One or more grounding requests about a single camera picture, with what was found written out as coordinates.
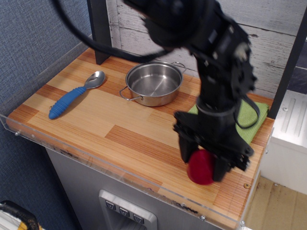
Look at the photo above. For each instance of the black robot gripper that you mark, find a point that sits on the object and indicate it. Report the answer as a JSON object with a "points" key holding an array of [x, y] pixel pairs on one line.
{"points": [[218, 135]]}

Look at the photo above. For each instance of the red dome-shaped object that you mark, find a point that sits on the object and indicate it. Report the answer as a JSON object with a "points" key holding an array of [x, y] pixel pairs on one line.
{"points": [[201, 167]]}

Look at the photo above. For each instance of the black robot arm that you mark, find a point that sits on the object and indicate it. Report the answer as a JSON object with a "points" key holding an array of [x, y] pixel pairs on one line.
{"points": [[221, 48]]}

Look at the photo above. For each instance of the green folded cloth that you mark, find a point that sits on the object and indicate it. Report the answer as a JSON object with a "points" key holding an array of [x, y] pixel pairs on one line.
{"points": [[247, 116]]}

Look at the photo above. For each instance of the yellow object at corner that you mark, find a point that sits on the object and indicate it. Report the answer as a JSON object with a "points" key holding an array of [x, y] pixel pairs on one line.
{"points": [[32, 225]]}

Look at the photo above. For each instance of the white toy appliance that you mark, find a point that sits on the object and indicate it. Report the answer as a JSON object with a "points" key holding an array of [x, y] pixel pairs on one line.
{"points": [[285, 159]]}

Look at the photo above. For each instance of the small steel pot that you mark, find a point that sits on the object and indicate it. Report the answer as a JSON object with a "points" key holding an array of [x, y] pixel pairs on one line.
{"points": [[154, 83]]}

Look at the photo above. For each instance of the grey toy fridge cabinet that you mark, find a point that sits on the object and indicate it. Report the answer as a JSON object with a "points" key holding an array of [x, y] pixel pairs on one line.
{"points": [[101, 202]]}

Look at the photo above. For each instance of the clear acrylic table guard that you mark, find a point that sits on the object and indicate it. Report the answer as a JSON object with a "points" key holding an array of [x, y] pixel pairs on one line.
{"points": [[128, 141]]}

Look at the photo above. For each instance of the right black vertical post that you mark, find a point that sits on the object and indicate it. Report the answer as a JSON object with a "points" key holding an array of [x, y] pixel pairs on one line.
{"points": [[289, 68]]}

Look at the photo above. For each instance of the black vertical post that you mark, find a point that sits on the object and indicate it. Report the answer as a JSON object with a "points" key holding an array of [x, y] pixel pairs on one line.
{"points": [[99, 21], [289, 68]]}

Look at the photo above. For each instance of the blue-handled metal spoon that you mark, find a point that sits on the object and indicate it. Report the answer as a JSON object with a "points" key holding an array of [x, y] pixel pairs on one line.
{"points": [[94, 81]]}

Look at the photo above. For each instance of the left black vertical post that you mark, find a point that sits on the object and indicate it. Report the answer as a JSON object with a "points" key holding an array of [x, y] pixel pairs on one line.
{"points": [[99, 21]]}

